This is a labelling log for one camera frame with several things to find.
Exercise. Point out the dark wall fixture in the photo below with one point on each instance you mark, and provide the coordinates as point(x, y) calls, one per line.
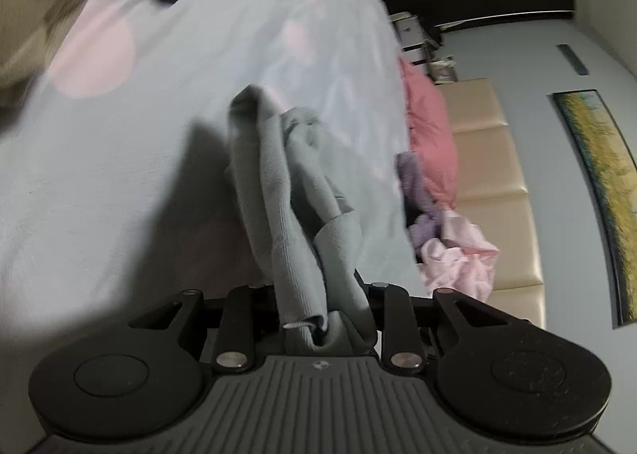
point(572, 58)

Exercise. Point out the grey tank top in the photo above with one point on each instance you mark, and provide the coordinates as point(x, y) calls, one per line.
point(278, 195)

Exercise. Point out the pink pillow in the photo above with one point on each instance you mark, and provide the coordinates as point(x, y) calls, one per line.
point(430, 135)

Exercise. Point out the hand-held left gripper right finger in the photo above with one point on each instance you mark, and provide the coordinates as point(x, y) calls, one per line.
point(395, 319)

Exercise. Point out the purple fuzzy garment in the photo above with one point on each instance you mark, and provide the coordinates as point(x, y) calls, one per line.
point(413, 180)

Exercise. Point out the framed landscape painting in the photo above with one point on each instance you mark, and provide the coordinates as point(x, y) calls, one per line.
point(607, 185)

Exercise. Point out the beige jacket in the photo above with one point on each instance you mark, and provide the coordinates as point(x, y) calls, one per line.
point(35, 11)

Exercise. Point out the white nightstand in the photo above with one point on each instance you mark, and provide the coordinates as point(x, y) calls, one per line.
point(413, 36)

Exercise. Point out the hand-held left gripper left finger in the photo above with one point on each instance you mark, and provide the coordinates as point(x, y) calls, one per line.
point(241, 319)

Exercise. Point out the light pink garment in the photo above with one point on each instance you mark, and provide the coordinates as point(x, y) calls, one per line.
point(463, 260)

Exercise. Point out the cream padded headboard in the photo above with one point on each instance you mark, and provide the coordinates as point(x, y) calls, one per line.
point(492, 160)

